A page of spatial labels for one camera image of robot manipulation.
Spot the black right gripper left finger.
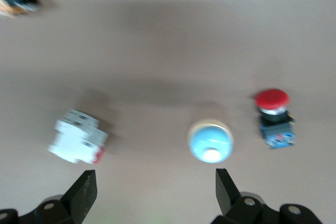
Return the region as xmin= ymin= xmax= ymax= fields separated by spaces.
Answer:
xmin=0 ymin=170 xmax=98 ymax=224

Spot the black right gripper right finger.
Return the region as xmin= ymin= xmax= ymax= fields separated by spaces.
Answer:
xmin=212 ymin=168 xmax=323 ymax=224

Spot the light blue call bell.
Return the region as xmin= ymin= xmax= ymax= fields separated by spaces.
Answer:
xmin=186 ymin=119 xmax=234 ymax=164

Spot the white circuit breaker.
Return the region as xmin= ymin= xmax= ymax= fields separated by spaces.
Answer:
xmin=48 ymin=108 xmax=110 ymax=164

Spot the red pushbutton blue base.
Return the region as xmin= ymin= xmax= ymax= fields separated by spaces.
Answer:
xmin=254 ymin=89 xmax=296 ymax=150

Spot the brown table cover mat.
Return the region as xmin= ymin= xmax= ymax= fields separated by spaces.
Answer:
xmin=0 ymin=0 xmax=336 ymax=224

